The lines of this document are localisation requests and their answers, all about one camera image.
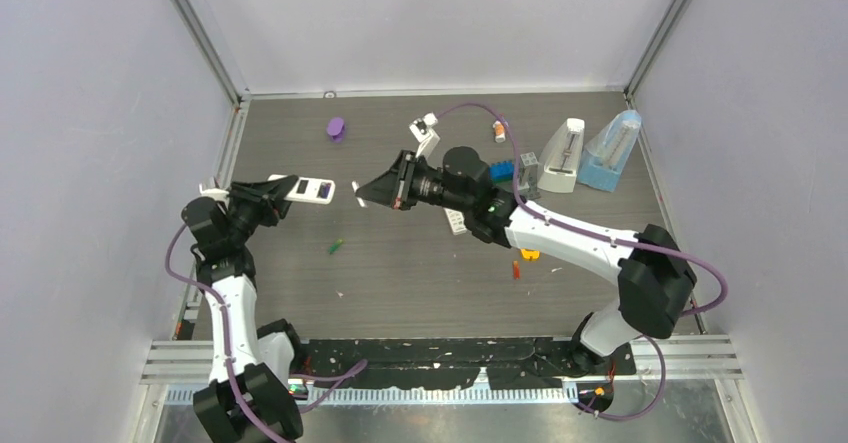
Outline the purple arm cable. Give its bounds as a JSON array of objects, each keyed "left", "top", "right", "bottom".
[
  {"left": 433, "top": 102, "right": 729, "bottom": 423},
  {"left": 164, "top": 222, "right": 296, "bottom": 443}
]

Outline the blue building brick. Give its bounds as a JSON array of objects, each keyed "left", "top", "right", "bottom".
[{"left": 489, "top": 160, "right": 515, "bottom": 183}]

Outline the small orange white bottle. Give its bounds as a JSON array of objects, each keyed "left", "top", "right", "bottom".
[{"left": 492, "top": 120, "right": 507, "bottom": 143}]

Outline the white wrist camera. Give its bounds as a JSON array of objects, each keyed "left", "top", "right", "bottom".
[
  {"left": 409, "top": 113, "right": 440, "bottom": 159},
  {"left": 199, "top": 177, "right": 229, "bottom": 204}
]

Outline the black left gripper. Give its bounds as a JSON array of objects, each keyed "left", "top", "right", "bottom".
[{"left": 225, "top": 177, "right": 299, "bottom": 246}]

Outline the green battery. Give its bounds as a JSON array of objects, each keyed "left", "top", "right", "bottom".
[{"left": 328, "top": 239, "right": 344, "bottom": 254}]

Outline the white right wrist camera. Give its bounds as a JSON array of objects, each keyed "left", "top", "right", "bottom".
[{"left": 409, "top": 113, "right": 440, "bottom": 159}]

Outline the white metronome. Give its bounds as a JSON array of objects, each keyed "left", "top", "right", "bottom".
[{"left": 537, "top": 118, "right": 585, "bottom": 194}]

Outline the purple plastic cap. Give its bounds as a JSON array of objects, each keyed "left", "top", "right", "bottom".
[{"left": 326, "top": 117, "right": 346, "bottom": 143}]

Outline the light blue metronome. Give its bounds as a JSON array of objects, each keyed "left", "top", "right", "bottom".
[{"left": 577, "top": 110, "right": 642, "bottom": 192}]

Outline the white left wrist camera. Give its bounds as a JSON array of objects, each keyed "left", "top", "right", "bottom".
[{"left": 199, "top": 177, "right": 229, "bottom": 204}]

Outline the yellow triangular wooden piece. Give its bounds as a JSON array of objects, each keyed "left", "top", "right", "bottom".
[{"left": 520, "top": 249, "right": 541, "bottom": 261}]

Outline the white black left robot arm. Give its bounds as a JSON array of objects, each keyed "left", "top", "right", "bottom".
[{"left": 181, "top": 176, "right": 307, "bottom": 442}]

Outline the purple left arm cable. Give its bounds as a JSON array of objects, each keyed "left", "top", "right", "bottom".
[{"left": 164, "top": 222, "right": 296, "bottom": 443}]

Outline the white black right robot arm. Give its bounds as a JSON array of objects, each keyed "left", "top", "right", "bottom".
[{"left": 355, "top": 146, "right": 697, "bottom": 374}]

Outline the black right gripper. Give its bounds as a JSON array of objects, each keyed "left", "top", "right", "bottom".
[{"left": 357, "top": 151, "right": 471, "bottom": 214}]

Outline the slim white remote control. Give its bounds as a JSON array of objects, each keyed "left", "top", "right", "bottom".
[{"left": 444, "top": 208, "right": 467, "bottom": 236}]

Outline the blue purple battery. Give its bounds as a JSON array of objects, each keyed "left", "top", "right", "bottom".
[{"left": 317, "top": 182, "right": 333, "bottom": 201}]

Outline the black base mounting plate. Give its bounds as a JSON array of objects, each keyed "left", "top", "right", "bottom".
[{"left": 291, "top": 336, "right": 636, "bottom": 390}]

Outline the white remote with red keypad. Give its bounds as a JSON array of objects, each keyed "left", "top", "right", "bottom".
[{"left": 267, "top": 174, "right": 336, "bottom": 205}]

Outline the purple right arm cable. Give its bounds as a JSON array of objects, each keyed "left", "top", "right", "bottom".
[{"left": 433, "top": 102, "right": 729, "bottom": 423}]

